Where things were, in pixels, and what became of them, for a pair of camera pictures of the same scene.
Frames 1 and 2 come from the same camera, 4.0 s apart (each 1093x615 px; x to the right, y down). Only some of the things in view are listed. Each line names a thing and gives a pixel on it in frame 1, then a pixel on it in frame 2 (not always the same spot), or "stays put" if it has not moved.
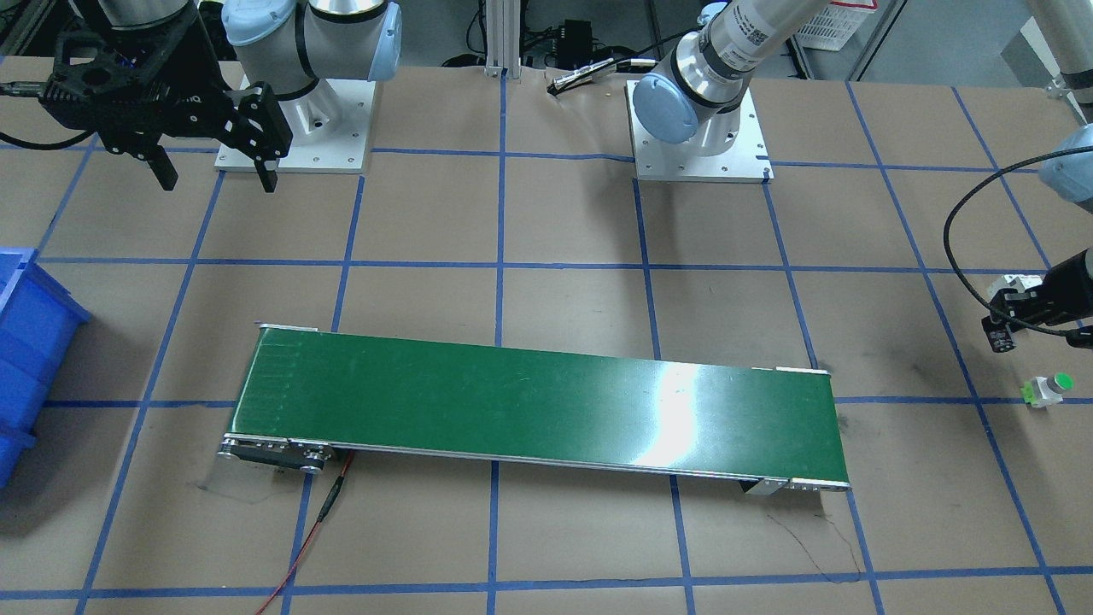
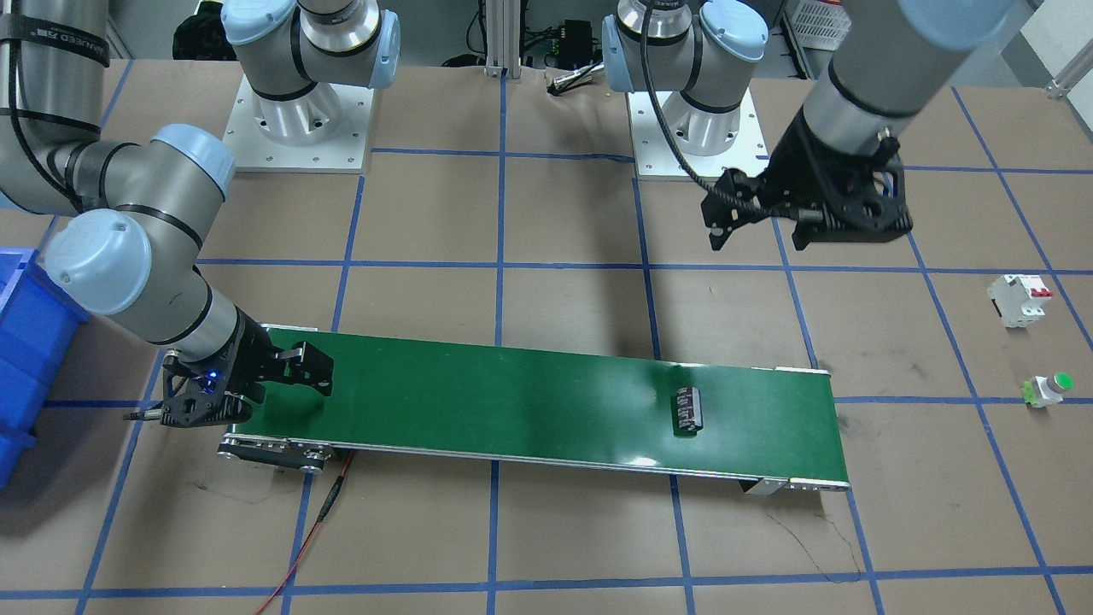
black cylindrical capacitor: [1000, 338] → [686, 412]
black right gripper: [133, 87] → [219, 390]
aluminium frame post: [503, 19] stays put
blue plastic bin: [39, 324] stays put
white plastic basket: [832, 26] stays put
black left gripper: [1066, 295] → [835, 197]
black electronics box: [575, 43] stays put
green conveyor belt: [314, 393] stays put
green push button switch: [1042, 392] stays put
